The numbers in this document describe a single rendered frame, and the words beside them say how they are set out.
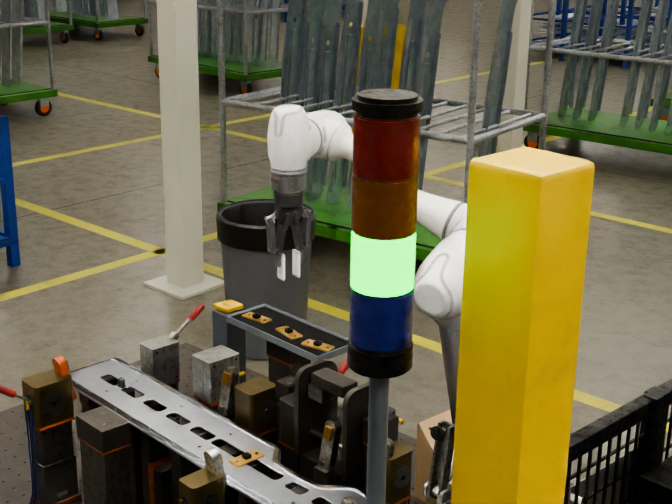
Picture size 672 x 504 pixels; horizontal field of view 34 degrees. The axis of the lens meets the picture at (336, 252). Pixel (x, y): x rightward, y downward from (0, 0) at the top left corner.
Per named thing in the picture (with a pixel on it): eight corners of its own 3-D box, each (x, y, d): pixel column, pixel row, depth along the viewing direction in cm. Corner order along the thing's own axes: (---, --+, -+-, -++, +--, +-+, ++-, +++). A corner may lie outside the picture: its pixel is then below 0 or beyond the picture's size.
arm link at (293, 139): (296, 174, 265) (323, 163, 276) (296, 111, 260) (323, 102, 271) (259, 168, 270) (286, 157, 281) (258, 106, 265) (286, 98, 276)
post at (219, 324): (213, 449, 320) (209, 310, 306) (233, 440, 325) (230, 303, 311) (229, 458, 315) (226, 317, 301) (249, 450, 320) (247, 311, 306)
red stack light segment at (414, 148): (338, 172, 112) (339, 112, 110) (384, 162, 116) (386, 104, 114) (386, 185, 107) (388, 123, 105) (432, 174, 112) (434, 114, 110)
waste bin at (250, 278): (198, 346, 566) (194, 211, 543) (267, 319, 602) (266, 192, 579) (266, 374, 535) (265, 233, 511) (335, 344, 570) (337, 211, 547)
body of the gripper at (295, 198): (295, 183, 279) (295, 218, 282) (266, 188, 275) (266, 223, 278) (310, 190, 273) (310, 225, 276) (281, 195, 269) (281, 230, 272)
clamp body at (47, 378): (20, 505, 290) (8, 381, 279) (66, 487, 300) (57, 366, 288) (36, 518, 285) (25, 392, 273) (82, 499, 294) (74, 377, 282)
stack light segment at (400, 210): (337, 229, 114) (338, 172, 112) (382, 217, 118) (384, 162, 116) (384, 245, 109) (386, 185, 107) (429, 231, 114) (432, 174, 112)
